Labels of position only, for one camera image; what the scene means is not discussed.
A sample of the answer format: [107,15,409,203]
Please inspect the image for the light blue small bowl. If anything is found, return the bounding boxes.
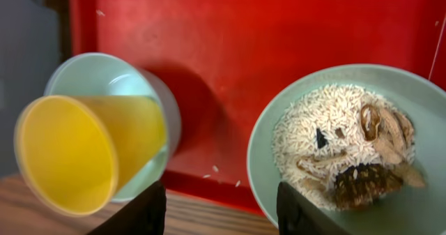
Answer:
[44,52,182,203]

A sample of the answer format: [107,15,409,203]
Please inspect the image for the red plastic tray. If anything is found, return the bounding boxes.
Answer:
[70,0,445,213]

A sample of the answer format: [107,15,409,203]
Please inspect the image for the grey dishwasher rack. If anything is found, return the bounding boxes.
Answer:
[1,0,60,176]

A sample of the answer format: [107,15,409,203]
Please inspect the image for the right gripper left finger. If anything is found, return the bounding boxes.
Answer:
[88,181,167,235]

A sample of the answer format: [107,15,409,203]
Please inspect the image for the rice and food scraps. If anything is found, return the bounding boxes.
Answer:
[272,84,426,211]

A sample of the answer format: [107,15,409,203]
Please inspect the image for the yellow plastic cup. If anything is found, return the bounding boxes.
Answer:
[14,96,167,216]

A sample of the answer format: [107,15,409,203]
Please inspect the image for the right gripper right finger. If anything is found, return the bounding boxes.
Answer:
[276,181,348,235]

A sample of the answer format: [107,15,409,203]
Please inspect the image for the green bowl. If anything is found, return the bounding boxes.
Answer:
[247,64,445,234]

